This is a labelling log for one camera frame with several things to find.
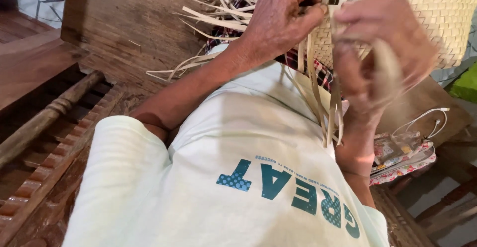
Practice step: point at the person's right hand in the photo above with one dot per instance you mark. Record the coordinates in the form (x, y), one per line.
(395, 45)

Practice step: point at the brown wooden side table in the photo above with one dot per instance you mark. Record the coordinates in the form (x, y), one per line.
(428, 101)

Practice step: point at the dark wooden chair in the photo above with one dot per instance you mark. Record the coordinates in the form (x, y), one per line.
(439, 202)

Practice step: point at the person's right fingers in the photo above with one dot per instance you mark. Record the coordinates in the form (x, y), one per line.
(357, 16)

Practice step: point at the pale white printed t-shirt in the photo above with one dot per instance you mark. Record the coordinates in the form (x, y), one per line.
(223, 157)

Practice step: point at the person's left hand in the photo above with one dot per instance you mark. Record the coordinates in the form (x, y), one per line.
(275, 19)

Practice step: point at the floral pink cloth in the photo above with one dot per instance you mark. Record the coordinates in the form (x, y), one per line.
(406, 167)

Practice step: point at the green cloth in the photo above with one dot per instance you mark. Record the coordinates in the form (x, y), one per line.
(465, 85)

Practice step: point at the pale blue sheet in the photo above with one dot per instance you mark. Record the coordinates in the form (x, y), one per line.
(458, 60)

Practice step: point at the woven palm leaf mat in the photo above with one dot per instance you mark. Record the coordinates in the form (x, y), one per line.
(428, 12)

